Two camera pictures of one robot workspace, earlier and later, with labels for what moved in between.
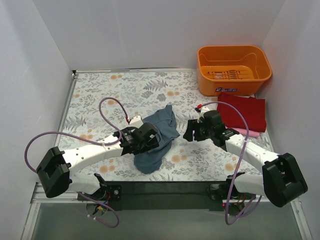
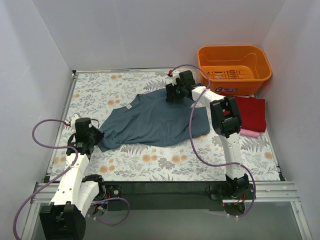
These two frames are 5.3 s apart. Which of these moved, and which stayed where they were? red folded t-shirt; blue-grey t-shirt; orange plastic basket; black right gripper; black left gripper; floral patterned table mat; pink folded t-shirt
Moved: blue-grey t-shirt; black left gripper; black right gripper
Stayed: pink folded t-shirt; red folded t-shirt; floral patterned table mat; orange plastic basket
